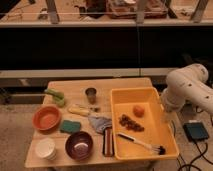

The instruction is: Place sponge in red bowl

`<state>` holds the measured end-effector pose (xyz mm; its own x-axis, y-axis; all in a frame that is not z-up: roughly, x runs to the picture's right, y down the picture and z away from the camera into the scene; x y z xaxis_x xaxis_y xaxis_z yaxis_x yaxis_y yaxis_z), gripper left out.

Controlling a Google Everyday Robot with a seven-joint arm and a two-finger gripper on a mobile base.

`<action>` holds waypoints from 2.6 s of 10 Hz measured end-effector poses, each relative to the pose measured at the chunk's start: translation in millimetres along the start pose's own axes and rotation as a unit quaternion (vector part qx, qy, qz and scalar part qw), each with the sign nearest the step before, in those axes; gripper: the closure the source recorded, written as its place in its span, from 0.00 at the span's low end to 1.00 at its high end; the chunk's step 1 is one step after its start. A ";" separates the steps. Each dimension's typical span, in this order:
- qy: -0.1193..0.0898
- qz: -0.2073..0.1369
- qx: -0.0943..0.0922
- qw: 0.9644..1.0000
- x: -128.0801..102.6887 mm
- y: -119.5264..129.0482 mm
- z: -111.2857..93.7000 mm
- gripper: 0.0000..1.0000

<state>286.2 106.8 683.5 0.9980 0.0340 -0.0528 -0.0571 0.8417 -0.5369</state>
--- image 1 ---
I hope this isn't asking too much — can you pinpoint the green sponge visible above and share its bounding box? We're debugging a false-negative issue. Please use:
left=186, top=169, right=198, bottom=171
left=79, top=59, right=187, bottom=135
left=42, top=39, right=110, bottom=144
left=60, top=120, right=81, bottom=134

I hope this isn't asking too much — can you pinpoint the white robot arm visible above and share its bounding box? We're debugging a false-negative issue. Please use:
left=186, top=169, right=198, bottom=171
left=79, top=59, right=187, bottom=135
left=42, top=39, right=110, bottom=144
left=161, top=63, right=213, bottom=116

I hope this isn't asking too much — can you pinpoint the dark purple bowl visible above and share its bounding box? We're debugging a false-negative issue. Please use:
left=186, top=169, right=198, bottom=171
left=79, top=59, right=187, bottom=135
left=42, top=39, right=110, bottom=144
left=65, top=131, right=93, bottom=161

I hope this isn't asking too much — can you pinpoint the red bowl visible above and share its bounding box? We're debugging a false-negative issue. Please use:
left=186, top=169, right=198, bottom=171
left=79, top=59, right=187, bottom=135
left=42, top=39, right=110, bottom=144
left=32, top=106, right=61, bottom=131

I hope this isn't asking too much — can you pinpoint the metal cup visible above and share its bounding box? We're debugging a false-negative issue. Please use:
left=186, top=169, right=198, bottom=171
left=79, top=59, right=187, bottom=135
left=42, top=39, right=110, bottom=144
left=85, top=87, right=97, bottom=104

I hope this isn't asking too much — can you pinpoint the yellow corn cob toy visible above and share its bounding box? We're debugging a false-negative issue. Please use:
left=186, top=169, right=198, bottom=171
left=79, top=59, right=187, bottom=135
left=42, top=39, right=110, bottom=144
left=68, top=104, right=100, bottom=117

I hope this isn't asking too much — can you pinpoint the grey crumpled cloth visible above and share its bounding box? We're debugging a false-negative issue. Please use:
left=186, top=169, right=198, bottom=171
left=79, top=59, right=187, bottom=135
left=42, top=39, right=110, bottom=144
left=88, top=116, right=112, bottom=134

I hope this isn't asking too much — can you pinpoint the orange fruit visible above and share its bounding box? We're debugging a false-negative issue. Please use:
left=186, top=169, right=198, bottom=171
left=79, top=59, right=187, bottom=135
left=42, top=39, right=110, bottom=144
left=133, top=105, right=145, bottom=118

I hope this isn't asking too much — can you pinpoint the bunch of dark grapes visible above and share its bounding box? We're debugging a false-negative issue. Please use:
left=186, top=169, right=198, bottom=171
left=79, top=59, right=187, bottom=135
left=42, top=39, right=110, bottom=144
left=119, top=114, right=145, bottom=132

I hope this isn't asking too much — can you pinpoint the green plastic toy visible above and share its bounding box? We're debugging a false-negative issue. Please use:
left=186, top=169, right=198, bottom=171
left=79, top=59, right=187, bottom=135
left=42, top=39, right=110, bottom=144
left=44, top=89, right=65, bottom=107

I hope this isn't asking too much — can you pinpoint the wooden table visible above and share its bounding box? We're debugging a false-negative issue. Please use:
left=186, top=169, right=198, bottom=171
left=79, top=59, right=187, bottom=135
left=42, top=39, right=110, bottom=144
left=25, top=78, right=179, bottom=168

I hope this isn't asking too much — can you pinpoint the dark brown rectangular brush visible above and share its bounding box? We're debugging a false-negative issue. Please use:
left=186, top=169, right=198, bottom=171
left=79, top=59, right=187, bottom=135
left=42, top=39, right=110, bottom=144
left=102, top=128, right=114, bottom=157

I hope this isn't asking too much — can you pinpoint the yellow plastic bin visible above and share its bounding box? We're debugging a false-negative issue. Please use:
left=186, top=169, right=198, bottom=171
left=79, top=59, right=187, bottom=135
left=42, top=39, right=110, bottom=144
left=110, top=87, right=179, bottom=161

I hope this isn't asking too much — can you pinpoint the white cup stack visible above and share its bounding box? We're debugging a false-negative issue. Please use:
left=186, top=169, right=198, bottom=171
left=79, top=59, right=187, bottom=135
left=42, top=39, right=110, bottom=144
left=35, top=138, right=56, bottom=160

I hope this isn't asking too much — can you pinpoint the black cable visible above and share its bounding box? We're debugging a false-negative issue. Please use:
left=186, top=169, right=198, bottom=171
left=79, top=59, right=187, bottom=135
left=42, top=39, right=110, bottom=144
left=170, top=119, right=213, bottom=171

